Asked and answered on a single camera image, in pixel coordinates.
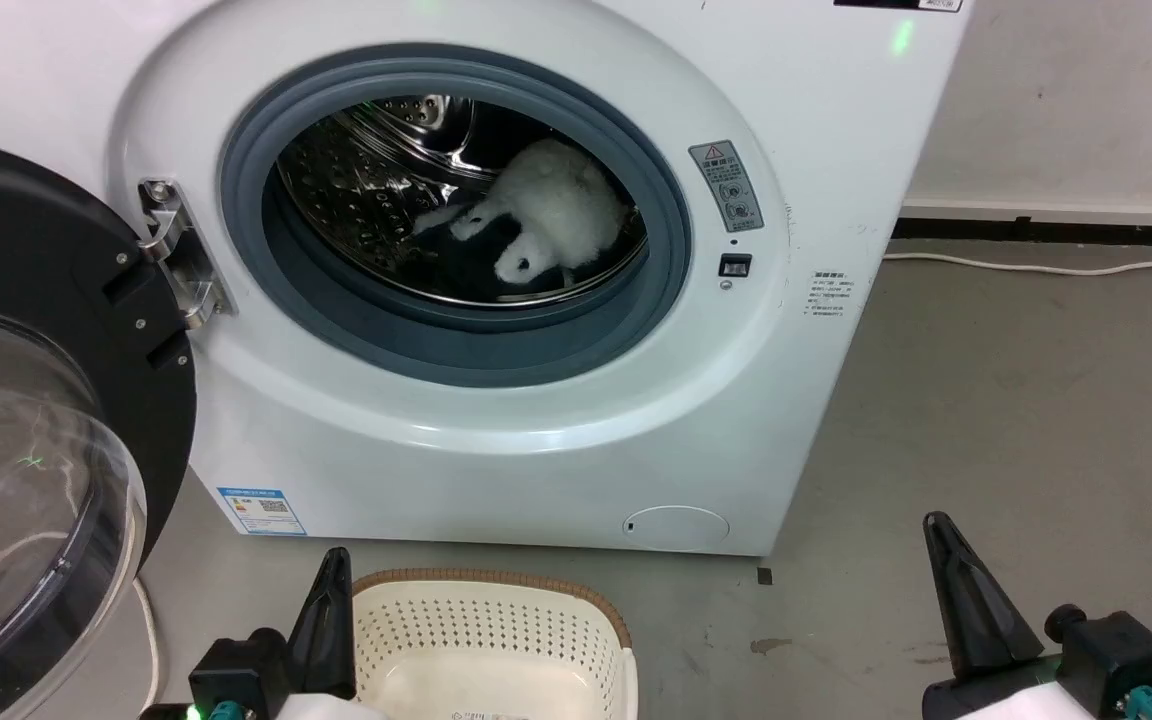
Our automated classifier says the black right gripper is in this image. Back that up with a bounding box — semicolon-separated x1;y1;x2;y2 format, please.
921;511;1152;720

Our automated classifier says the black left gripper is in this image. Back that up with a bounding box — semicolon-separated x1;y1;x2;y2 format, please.
141;546;389;720

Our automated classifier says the cream plastic laundry basket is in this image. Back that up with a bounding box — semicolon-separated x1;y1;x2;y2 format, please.
350;568;640;720

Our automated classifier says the white front-load washing machine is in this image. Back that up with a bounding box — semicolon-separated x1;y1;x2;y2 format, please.
0;0;973;559

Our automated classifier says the white fluffy plush toy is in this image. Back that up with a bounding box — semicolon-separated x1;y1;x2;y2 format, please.
413;138;633;286

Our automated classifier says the blue energy label sticker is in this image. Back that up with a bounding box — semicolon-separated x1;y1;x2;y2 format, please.
216;486;308;538

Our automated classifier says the round white filter cover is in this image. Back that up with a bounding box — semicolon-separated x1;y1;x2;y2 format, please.
622;504;732;550

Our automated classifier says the grey rubber door gasket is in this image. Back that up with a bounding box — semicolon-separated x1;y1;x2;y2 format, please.
219;44;693;390

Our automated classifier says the printed text label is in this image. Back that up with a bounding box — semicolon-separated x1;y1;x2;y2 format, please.
803;268;860;320

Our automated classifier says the black baseboard strip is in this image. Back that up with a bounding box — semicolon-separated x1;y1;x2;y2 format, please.
890;216;1152;249

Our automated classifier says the dark navy cloth item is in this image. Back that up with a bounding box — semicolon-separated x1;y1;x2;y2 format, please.
414;214;577;302

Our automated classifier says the chrome door hinge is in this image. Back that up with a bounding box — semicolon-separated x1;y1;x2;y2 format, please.
139;178;236;330

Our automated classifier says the stainless steel washer drum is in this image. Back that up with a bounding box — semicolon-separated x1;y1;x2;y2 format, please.
276;94;650;307

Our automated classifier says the black washer door with glass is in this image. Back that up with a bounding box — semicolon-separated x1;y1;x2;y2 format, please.
0;135;199;720

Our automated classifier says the grey warning sticker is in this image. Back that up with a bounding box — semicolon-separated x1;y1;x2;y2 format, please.
688;140;766;235

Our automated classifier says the black washer control panel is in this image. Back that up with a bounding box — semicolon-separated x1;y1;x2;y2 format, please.
832;0;966;14

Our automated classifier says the long white floor cable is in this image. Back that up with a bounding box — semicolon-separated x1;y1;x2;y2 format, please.
882;249;1152;278

